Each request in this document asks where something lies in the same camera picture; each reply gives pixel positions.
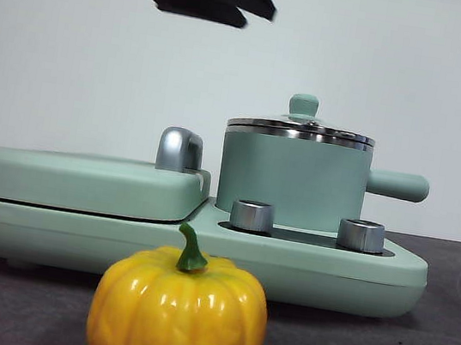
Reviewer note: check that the glass lid with green knob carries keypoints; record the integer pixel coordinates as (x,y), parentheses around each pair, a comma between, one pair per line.
(303,105)

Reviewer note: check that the yellow toy pumpkin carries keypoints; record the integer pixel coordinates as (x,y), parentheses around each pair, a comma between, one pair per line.
(178,316)

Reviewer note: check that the silver control knob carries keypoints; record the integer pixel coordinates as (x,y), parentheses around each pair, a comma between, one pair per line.
(252,217)
(361,235)

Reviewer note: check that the green breakfast machine base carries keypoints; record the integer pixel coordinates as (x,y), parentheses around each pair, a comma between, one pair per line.
(328,274)

